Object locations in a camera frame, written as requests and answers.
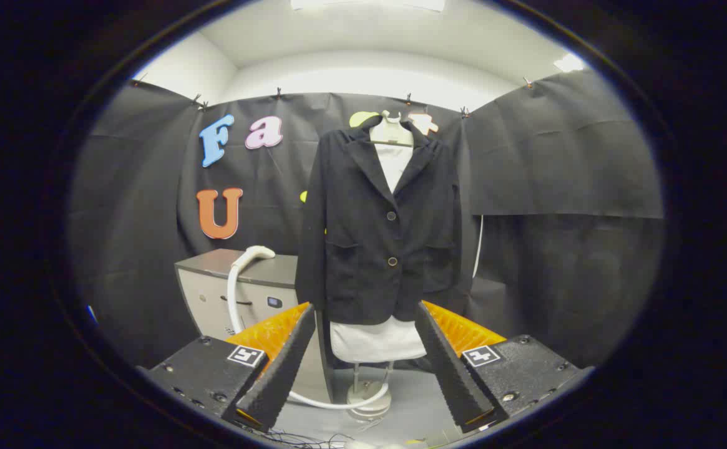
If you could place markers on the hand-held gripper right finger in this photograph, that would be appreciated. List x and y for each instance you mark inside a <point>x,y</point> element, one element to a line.
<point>453,374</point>

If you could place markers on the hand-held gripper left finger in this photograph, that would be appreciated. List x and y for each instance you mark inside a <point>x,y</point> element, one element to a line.
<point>282,374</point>

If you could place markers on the white garment steamer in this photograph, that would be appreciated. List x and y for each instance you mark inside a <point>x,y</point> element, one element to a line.
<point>257,252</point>

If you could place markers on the black button jacket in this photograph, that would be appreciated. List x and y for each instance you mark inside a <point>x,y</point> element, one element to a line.
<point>363,249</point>

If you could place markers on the metal mannequin stand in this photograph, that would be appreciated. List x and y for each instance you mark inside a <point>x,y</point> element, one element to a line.
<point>369,402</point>

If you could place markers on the grey cabinet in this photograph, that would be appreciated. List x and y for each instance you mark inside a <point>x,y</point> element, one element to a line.
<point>213,299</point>

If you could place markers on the black backdrop cloth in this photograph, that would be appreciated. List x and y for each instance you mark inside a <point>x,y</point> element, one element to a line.
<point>556,156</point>

